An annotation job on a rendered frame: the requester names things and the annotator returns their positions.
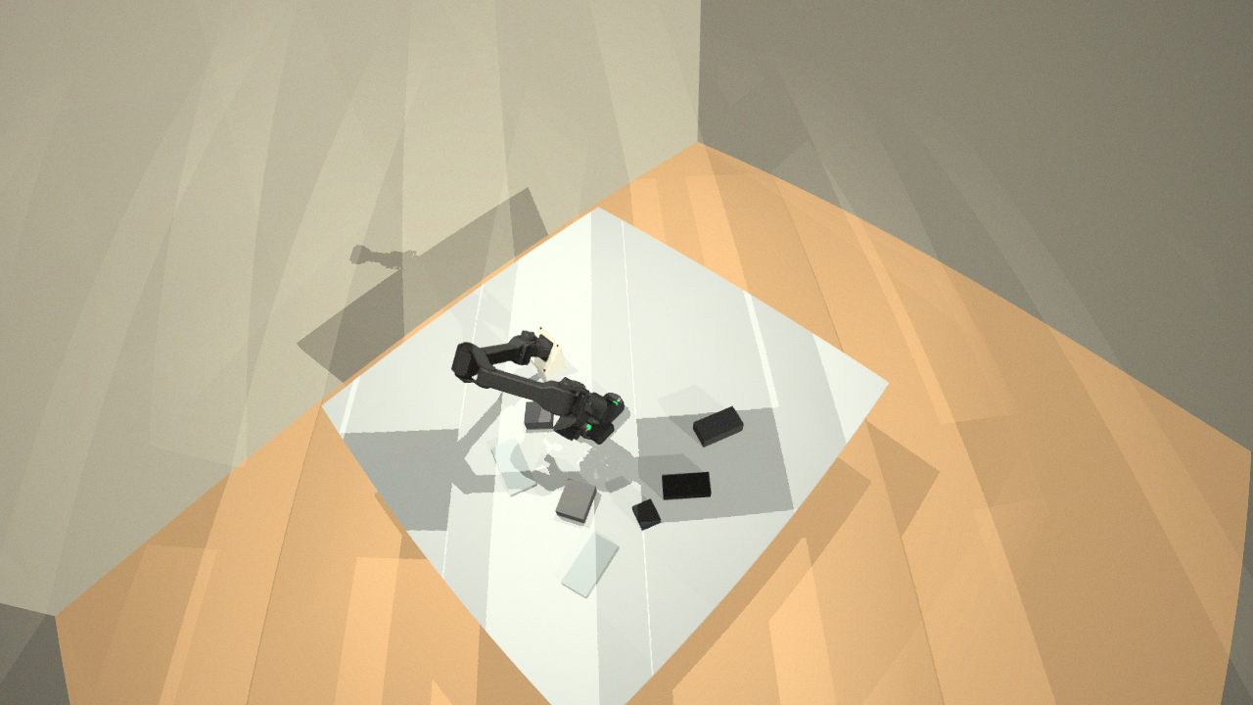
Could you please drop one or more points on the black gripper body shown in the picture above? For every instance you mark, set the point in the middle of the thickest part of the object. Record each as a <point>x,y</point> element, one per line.
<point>598,431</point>

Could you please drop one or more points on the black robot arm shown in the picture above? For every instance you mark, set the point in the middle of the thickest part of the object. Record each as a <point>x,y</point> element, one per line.
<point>557,397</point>

